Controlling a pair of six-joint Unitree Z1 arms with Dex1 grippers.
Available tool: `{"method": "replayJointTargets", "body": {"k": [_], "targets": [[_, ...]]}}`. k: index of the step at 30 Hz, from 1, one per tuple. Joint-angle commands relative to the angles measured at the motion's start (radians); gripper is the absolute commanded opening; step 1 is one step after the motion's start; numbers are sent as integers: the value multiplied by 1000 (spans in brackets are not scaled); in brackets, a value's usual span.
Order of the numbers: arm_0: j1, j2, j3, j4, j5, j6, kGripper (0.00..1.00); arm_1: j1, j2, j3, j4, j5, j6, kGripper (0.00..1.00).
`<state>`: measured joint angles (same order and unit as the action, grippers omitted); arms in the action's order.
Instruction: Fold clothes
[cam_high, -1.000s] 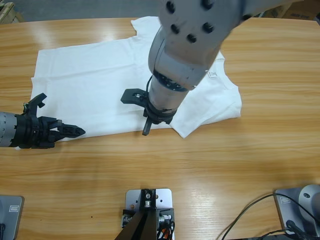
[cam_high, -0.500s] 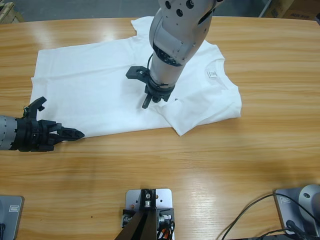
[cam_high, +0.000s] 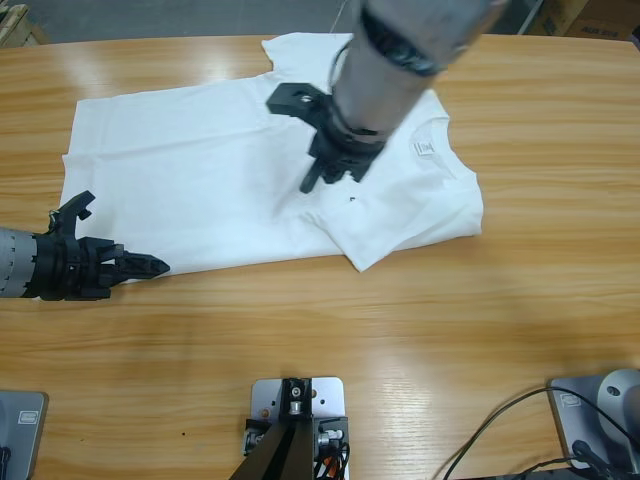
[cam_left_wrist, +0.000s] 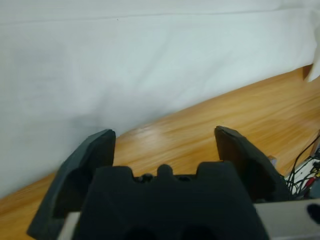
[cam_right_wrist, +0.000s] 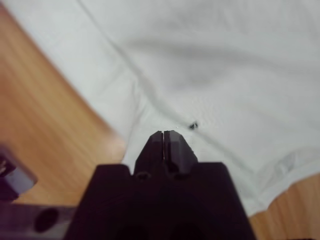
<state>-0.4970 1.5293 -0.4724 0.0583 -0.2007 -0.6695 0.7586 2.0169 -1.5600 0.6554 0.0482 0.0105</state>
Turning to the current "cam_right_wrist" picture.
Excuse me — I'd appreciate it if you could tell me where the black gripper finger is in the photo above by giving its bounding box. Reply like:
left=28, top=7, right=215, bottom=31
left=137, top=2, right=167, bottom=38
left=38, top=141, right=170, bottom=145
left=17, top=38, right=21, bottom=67
left=134, top=131, right=166, bottom=176
left=162, top=129, right=199, bottom=180

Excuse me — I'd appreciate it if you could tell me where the white t-shirt with black logo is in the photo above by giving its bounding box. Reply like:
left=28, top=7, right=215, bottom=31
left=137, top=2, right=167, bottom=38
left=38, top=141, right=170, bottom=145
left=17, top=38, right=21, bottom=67
left=6, top=0, right=320, bottom=216

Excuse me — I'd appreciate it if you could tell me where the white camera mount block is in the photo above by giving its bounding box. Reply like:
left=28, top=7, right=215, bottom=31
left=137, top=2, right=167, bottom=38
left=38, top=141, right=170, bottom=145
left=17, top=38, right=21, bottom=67
left=0, top=144, right=39, bottom=201

